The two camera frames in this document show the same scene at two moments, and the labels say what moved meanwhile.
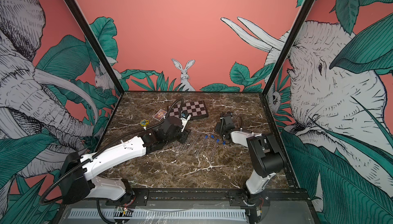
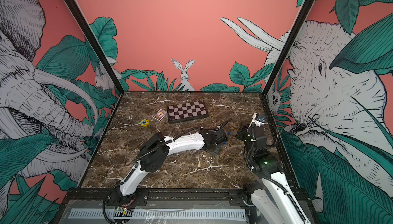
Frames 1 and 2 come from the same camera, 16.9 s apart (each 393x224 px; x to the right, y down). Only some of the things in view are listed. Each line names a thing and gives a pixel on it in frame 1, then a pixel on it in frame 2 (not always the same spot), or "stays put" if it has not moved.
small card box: [160, 114] stays put
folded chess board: [196, 110] stays put
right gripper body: [220, 129] -> [245, 136]
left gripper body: [181, 137] -> [215, 150]
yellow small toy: [144, 122] stays put
